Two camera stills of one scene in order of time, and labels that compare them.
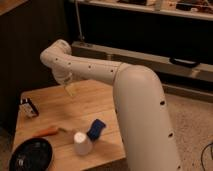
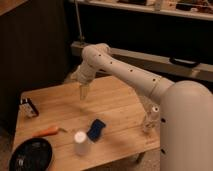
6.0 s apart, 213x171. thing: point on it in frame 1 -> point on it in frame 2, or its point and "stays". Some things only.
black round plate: [34, 154] stays
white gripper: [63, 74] -> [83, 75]
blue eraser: [95, 129] stays
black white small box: [27, 108] stays
